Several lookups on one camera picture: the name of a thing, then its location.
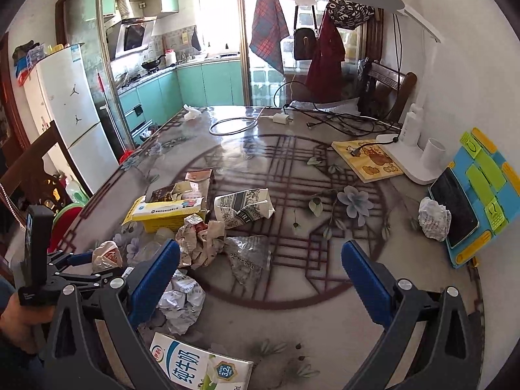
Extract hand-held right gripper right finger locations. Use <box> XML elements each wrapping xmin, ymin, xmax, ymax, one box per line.
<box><xmin>340</xmin><ymin>240</ymin><xmax>486</xmax><ymax>390</ymax></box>

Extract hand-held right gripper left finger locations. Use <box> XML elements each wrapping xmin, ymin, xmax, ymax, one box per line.
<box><xmin>41</xmin><ymin>239</ymin><xmax>181</xmax><ymax>390</ymax></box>

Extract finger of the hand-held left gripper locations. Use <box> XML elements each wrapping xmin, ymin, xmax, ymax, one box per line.
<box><xmin>49</xmin><ymin>266</ymin><xmax>131</xmax><ymax>294</ymax></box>
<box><xmin>46</xmin><ymin>251</ymin><xmax>94</xmax><ymax>271</ymax></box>

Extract white red plastic bag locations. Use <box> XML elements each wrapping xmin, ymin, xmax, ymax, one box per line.
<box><xmin>91</xmin><ymin>240</ymin><xmax>123</xmax><ymax>273</ymax></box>

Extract brown cigarette carton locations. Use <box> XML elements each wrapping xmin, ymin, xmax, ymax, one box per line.
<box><xmin>148</xmin><ymin>181</ymin><xmax>204</xmax><ymax>204</ymax></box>

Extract person's left hand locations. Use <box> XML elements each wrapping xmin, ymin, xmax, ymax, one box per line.
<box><xmin>0</xmin><ymin>292</ymin><xmax>53</xmax><ymax>354</ymax></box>

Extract crumpled white paper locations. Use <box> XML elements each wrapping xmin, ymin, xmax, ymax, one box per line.
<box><xmin>158</xmin><ymin>270</ymin><xmax>206</xmax><ymax>336</ymax></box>

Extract clear plastic bottle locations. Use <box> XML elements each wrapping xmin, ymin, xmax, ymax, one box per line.
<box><xmin>130</xmin><ymin>227</ymin><xmax>177</xmax><ymax>265</ymax></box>

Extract red stool green rim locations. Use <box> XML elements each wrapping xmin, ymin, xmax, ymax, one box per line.
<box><xmin>48</xmin><ymin>203</ymin><xmax>84</xmax><ymax>253</ymax></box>

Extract yellow cardboard box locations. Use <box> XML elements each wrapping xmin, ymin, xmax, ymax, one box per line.
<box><xmin>123</xmin><ymin>196</ymin><xmax>210</xmax><ymax>233</ymax></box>

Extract crumpled printed paper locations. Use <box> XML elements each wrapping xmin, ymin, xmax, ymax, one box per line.
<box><xmin>175</xmin><ymin>214</ymin><xmax>227</xmax><ymax>269</ymax></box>

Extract white plastic jug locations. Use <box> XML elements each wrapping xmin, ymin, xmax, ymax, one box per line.
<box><xmin>63</xmin><ymin>175</ymin><xmax>90</xmax><ymax>206</ymax></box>

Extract green white milk carton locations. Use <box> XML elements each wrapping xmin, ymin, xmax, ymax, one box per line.
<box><xmin>149</xmin><ymin>332</ymin><xmax>254</xmax><ymax>390</ymax></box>

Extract dark wooden carved chair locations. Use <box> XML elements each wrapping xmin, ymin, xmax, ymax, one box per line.
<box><xmin>0</xmin><ymin>120</ymin><xmax>74</xmax><ymax>216</ymax></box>

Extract clear plastic bag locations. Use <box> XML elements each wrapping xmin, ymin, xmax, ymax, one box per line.
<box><xmin>223</xmin><ymin>235</ymin><xmax>272</xmax><ymax>286</ymax></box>

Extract crumpled paper ball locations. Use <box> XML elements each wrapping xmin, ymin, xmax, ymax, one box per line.
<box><xmin>418</xmin><ymin>197</ymin><xmax>452</xmax><ymax>241</ymax></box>

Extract brown cardboard box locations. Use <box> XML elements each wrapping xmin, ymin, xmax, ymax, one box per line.
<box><xmin>185</xmin><ymin>169</ymin><xmax>215</xmax><ymax>208</ymax></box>

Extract crushed grey patterned carton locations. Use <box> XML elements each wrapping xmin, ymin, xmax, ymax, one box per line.
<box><xmin>214</xmin><ymin>188</ymin><xmax>276</xmax><ymax>229</ymax></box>

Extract black smartphone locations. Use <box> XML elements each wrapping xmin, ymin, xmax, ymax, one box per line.
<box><xmin>429</xmin><ymin>167</ymin><xmax>480</xmax><ymax>249</ymax></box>

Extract wooden bear board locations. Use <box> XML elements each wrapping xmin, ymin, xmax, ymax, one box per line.
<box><xmin>331</xmin><ymin>139</ymin><xmax>405</xmax><ymax>183</ymax></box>

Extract white cup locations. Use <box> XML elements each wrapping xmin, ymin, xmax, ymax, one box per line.
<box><xmin>420</xmin><ymin>138</ymin><xmax>448</xmax><ymax>175</ymax></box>

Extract red broom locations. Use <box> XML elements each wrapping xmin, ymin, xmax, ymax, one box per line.
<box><xmin>97</xmin><ymin>72</ymin><xmax>135</xmax><ymax>164</ymax></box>

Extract white refrigerator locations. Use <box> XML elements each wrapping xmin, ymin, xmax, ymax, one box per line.
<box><xmin>22</xmin><ymin>45</ymin><xmax>120</xmax><ymax>196</ymax></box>

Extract white pump bottle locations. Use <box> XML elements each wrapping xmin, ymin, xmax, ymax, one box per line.
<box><xmin>400</xmin><ymin>103</ymin><xmax>423</xmax><ymax>147</ymax></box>

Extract blue yellow toy stand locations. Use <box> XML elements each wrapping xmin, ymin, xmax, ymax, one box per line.
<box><xmin>426</xmin><ymin>128</ymin><xmax>520</xmax><ymax>269</ymax></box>

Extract pile of assorted boxes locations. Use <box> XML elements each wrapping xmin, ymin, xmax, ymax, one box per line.
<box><xmin>12</xmin><ymin>41</ymin><xmax>66</xmax><ymax>86</ymax></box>

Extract brown wooden chair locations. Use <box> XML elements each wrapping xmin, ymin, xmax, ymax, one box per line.
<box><xmin>357</xmin><ymin>59</ymin><xmax>418</xmax><ymax>123</ymax></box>

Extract teal kitchen base cabinets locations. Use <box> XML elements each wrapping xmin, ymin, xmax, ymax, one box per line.
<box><xmin>118</xmin><ymin>59</ymin><xmax>244</xmax><ymax>139</ymax></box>

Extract red garment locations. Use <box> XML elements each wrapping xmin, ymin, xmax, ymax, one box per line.
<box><xmin>305</xmin><ymin>10</ymin><xmax>346</xmax><ymax>102</ymax></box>

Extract stack of clear storage boxes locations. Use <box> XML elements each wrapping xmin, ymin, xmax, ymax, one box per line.
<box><xmin>251</xmin><ymin>34</ymin><xmax>309</xmax><ymax>106</ymax></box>

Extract steel range hood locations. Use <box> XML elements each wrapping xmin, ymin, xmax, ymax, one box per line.
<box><xmin>103</xmin><ymin>0</ymin><xmax>157</xmax><ymax>59</ymax></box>

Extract black handbag hanging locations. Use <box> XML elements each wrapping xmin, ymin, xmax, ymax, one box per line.
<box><xmin>292</xmin><ymin>6</ymin><xmax>319</xmax><ymax>61</ymax></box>

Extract black lettered bag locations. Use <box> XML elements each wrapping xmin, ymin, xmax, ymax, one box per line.
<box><xmin>325</xmin><ymin>0</ymin><xmax>376</xmax><ymax>31</ymax></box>

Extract plaid cloth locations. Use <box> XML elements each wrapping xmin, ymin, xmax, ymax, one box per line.
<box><xmin>249</xmin><ymin>0</ymin><xmax>285</xmax><ymax>76</ymax></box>

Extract white cable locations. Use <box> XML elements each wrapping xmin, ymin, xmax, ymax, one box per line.
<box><xmin>209</xmin><ymin>106</ymin><xmax>277</xmax><ymax>136</ymax></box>

